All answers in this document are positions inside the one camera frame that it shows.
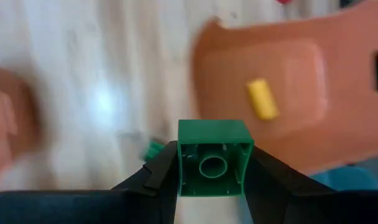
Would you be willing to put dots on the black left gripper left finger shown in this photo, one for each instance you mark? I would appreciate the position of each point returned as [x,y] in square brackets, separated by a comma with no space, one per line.
[130,205]

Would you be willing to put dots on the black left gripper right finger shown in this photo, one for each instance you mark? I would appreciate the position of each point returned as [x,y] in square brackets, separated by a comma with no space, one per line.
[285,202]

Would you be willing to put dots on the small green toy brick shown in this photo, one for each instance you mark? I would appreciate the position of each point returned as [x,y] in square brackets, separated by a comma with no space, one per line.
[153,151]
[214,130]

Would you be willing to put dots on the red cylinder block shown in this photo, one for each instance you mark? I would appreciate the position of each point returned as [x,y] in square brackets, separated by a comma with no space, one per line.
[283,1]

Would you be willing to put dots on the blue plastic bin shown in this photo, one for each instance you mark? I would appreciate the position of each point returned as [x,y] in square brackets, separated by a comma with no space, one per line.
[344,179]

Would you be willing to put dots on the yellow cylinder block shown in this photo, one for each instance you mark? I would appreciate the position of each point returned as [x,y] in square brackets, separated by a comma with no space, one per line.
[262,99]

